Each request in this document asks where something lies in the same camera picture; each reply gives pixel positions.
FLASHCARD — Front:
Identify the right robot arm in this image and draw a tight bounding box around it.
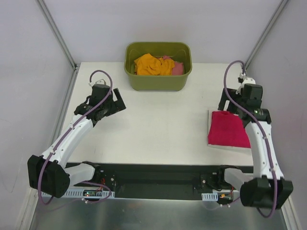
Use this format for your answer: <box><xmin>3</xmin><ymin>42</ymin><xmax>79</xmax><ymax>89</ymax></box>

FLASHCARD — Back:
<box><xmin>216</xmin><ymin>83</ymin><xmax>294</xmax><ymax>210</ymax></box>

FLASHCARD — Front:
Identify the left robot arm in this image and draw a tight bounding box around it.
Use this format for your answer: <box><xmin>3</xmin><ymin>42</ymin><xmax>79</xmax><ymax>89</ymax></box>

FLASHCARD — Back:
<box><xmin>27</xmin><ymin>84</ymin><xmax>126</xmax><ymax>198</ymax></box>

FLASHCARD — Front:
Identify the folded white t-shirt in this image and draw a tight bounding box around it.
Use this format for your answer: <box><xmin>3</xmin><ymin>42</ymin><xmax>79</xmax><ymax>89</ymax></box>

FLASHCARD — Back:
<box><xmin>207</xmin><ymin>109</ymin><xmax>252</xmax><ymax>151</ymax></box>

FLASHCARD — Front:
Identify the yellow t-shirt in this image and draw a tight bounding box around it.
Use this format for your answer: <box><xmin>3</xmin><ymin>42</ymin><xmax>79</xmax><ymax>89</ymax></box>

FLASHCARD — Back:
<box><xmin>134</xmin><ymin>53</ymin><xmax>173</xmax><ymax>76</ymax></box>

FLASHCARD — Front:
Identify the salmon pink t-shirt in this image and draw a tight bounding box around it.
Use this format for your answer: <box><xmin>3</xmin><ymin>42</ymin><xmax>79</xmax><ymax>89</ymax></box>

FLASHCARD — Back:
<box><xmin>163</xmin><ymin>56</ymin><xmax>184</xmax><ymax>75</ymax></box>

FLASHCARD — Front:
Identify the green plastic bin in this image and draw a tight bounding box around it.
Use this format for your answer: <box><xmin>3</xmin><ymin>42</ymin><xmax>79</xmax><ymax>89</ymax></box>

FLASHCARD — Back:
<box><xmin>124</xmin><ymin>42</ymin><xmax>192</xmax><ymax>91</ymax></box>

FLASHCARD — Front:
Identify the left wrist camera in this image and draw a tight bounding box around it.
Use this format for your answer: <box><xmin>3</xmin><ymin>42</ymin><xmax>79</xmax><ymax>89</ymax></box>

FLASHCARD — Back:
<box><xmin>88</xmin><ymin>79</ymin><xmax>106</xmax><ymax>87</ymax></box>

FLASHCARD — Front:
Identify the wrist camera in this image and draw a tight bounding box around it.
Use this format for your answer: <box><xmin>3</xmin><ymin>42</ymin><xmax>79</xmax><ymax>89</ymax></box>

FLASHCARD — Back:
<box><xmin>88</xmin><ymin>79</ymin><xmax>106</xmax><ymax>87</ymax></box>
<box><xmin>236</xmin><ymin>73</ymin><xmax>256</xmax><ymax>94</ymax></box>

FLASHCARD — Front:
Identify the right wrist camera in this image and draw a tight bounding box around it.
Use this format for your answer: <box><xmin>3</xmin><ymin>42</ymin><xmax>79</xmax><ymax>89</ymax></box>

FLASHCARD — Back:
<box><xmin>236</xmin><ymin>73</ymin><xmax>256</xmax><ymax>94</ymax></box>

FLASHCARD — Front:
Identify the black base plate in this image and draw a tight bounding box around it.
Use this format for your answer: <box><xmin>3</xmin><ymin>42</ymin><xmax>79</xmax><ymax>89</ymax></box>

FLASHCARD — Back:
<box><xmin>69</xmin><ymin>161</ymin><xmax>255</xmax><ymax>199</ymax></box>

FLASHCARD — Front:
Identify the aluminium frame rail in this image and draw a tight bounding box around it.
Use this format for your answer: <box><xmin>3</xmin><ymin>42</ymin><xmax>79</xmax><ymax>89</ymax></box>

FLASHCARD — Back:
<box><xmin>30</xmin><ymin>169</ymin><xmax>290</xmax><ymax>194</ymax></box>

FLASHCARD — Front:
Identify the left aluminium frame post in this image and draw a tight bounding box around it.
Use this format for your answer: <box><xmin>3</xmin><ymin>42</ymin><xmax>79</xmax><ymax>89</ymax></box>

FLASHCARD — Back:
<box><xmin>36</xmin><ymin>0</ymin><xmax>78</xmax><ymax>70</ymax></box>

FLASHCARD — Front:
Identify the aluminium frame post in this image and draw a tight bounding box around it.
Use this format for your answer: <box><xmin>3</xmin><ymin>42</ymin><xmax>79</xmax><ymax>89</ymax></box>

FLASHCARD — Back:
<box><xmin>36</xmin><ymin>0</ymin><xmax>78</xmax><ymax>70</ymax></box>
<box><xmin>245</xmin><ymin>0</ymin><xmax>290</xmax><ymax>70</ymax></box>

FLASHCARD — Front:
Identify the right aluminium frame post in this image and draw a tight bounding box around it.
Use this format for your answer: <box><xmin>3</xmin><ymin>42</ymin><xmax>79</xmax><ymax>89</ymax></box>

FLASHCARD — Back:
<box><xmin>245</xmin><ymin>0</ymin><xmax>290</xmax><ymax>70</ymax></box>

